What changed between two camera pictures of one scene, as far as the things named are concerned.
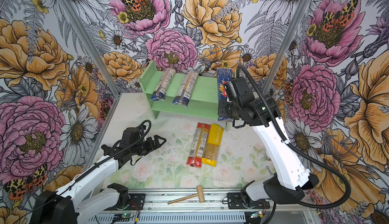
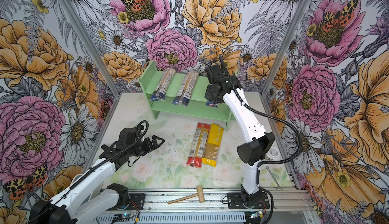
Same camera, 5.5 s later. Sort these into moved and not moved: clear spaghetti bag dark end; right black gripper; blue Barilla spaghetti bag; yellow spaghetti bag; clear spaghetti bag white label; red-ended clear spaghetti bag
Moved: right black gripper; blue Barilla spaghetti bag
Not moved: clear spaghetti bag white label; clear spaghetti bag dark end; yellow spaghetti bag; red-ended clear spaghetti bag
